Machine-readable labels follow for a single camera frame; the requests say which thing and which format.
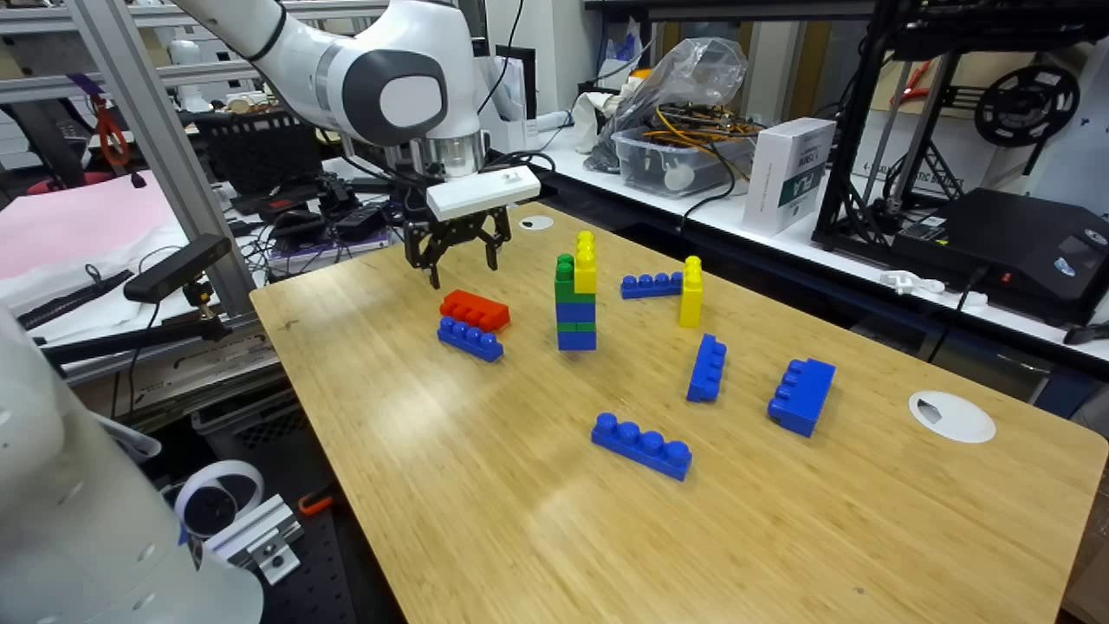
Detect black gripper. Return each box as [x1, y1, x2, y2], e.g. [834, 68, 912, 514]
[395, 168, 517, 295]

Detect blue four-stud toy block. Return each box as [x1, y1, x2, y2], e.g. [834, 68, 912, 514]
[433, 314, 504, 362]
[681, 331, 730, 405]
[590, 407, 695, 485]
[615, 271, 687, 300]

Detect tall green toy block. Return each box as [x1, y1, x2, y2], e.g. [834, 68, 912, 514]
[549, 251, 578, 307]

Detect yellow three-stud toy block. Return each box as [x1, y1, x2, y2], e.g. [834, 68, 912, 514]
[570, 228, 604, 298]

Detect yellow tall two-stud block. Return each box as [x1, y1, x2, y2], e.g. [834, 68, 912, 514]
[674, 251, 705, 331]

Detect red eight-stud toy block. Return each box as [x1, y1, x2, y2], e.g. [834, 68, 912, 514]
[436, 287, 514, 337]

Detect clear plastic storage bin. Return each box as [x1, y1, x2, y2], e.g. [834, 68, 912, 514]
[611, 123, 757, 201]

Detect clear plastic bag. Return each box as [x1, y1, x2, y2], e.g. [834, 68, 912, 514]
[584, 32, 755, 176]

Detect white cardboard box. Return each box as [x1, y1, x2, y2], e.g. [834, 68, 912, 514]
[742, 113, 837, 235]

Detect blue wide six-stud block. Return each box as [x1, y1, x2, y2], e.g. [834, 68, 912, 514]
[764, 352, 837, 439]

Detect pink foam sheet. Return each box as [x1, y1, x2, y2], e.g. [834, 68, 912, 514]
[0, 168, 197, 287]

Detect white workbench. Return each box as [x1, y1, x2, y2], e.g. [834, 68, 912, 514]
[540, 135, 1109, 384]

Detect black printer device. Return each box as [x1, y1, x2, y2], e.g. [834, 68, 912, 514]
[943, 187, 1109, 330]

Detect black filament spool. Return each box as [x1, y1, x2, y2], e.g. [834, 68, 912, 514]
[969, 62, 1083, 147]

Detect black wire basket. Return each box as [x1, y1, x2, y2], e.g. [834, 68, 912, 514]
[188, 103, 325, 201]

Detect orange cable coil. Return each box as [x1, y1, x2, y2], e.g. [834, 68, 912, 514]
[644, 101, 757, 160]

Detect black stereo camera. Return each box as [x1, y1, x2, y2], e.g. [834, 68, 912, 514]
[121, 233, 234, 307]

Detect white ring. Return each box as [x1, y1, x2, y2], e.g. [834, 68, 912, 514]
[171, 457, 270, 547]

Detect aluminium extrusion post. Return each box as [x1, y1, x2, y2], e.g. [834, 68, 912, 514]
[65, 0, 258, 318]

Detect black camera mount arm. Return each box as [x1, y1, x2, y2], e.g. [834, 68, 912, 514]
[39, 300, 239, 369]

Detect metal clamp bracket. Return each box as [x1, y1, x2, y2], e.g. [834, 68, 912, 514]
[206, 492, 309, 589]

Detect red-handled tool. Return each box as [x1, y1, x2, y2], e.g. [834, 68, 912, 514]
[79, 73, 153, 190]

